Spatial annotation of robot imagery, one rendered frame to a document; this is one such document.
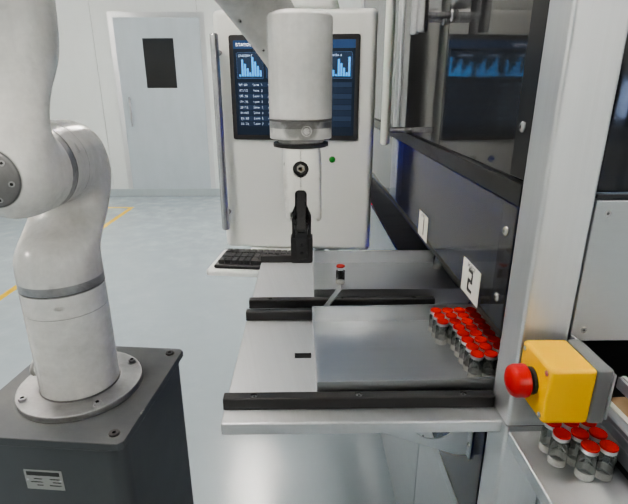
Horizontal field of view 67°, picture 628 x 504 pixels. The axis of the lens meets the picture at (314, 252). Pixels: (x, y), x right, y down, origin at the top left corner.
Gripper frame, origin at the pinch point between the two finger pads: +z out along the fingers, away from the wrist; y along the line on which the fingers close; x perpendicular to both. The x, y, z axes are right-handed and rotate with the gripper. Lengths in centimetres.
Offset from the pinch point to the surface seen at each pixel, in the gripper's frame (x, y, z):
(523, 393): -25.9, -19.9, 11.3
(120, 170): 237, 544, 77
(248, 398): 7.9, -8.0, 20.3
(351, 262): -13, 54, 22
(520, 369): -25.8, -18.6, 8.9
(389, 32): -22, 65, -36
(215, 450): 35, 83, 110
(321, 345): -3.3, 10.0, 22.1
